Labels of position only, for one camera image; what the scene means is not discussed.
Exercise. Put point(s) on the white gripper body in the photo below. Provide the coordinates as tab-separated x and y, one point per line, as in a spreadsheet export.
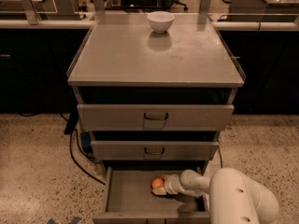
170	185

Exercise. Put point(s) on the orange fruit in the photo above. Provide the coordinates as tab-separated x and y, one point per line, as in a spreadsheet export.
156	182

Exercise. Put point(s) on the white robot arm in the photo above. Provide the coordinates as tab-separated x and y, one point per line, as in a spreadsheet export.
234	198

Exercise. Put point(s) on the grey open bottom drawer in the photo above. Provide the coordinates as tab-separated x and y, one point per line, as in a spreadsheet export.
128	200

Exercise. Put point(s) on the grey middle drawer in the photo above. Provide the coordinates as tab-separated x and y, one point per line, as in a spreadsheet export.
154	150

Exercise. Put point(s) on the grey metal drawer cabinet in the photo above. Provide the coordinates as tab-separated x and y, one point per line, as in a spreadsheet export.
124	62

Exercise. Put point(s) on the grey top drawer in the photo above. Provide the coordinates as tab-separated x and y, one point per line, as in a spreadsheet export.
154	117

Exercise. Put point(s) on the blue power box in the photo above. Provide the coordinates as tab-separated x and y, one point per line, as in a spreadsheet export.
86	142

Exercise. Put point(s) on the white ceramic bowl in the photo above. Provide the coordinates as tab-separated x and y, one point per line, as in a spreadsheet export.
160	21

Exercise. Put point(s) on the steel table back right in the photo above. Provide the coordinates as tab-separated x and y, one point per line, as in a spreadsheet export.
264	6

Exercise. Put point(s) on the steel table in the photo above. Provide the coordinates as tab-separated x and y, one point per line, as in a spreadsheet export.
57	10
264	6

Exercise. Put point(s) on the steel table back left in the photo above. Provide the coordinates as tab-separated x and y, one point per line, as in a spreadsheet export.
57	10

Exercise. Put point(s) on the white counter rail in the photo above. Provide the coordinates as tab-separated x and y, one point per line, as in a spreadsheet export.
219	25

